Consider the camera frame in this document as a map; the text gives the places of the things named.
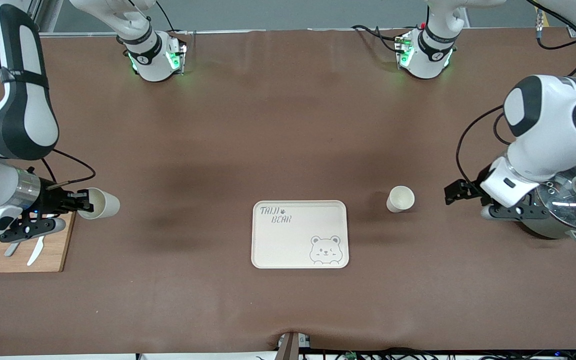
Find white IKEA cup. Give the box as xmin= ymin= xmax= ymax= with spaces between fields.
xmin=386 ymin=185 xmax=416 ymax=214
xmin=77 ymin=187 xmax=121 ymax=221

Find wooden cutting board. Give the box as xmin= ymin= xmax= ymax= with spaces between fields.
xmin=0 ymin=210 xmax=77 ymax=274

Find white plastic knife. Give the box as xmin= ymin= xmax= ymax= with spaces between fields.
xmin=26 ymin=235 xmax=47 ymax=267

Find grey electric cooking pot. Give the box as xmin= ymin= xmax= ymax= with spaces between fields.
xmin=520 ymin=159 xmax=576 ymax=245

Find cream tray with bear print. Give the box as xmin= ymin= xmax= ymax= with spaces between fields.
xmin=251 ymin=200 xmax=350 ymax=270

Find brown table cover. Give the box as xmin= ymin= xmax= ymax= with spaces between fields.
xmin=0 ymin=27 xmax=576 ymax=357

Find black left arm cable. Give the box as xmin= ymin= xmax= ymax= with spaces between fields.
xmin=455 ymin=0 xmax=576 ymax=189

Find aluminium frame profile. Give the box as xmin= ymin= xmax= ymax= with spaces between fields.
xmin=28 ymin=0 xmax=65 ymax=34

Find black left arm base cables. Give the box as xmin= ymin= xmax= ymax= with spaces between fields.
xmin=351 ymin=24 xmax=409 ymax=53

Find black right arm base cable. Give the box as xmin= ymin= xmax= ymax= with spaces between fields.
xmin=155 ymin=0 xmax=177 ymax=32

